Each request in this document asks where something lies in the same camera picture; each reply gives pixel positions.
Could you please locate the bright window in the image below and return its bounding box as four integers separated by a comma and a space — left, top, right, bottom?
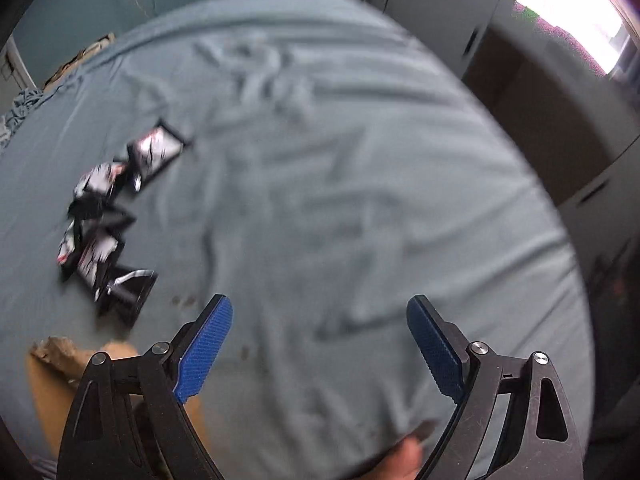
450, 0, 636, 76

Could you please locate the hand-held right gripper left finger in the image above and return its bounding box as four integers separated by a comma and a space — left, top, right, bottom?
56, 294, 234, 480

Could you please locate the brown cardboard box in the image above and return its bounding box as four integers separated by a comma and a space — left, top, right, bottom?
25, 337, 211, 480

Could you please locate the white door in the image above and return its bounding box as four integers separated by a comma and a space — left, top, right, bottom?
0, 40, 38, 106

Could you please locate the crumpled blue white cloth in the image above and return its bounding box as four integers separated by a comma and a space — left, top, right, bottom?
0, 87, 47, 147

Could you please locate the pile of black snack packets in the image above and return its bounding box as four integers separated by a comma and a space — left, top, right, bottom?
57, 119, 193, 331

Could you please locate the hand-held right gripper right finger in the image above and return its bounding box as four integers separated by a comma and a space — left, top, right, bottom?
406, 295, 585, 480

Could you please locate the wooden frame beside bed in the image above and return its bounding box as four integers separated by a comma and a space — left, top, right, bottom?
42, 34, 117, 92

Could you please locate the white cabinet unit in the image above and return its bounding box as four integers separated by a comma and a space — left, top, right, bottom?
345, 0, 640, 480

